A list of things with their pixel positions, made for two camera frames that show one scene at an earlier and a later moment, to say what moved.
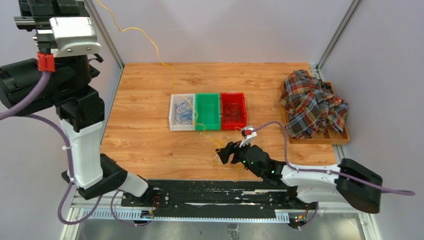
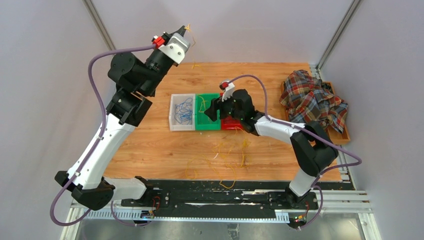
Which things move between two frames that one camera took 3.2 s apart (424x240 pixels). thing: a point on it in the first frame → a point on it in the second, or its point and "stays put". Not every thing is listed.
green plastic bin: [208, 109] stays put
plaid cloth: [311, 104] stays put
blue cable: [183, 111] stays put
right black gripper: [224, 152] → [216, 104]
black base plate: [216, 195] stays put
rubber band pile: [160, 62] → [224, 154]
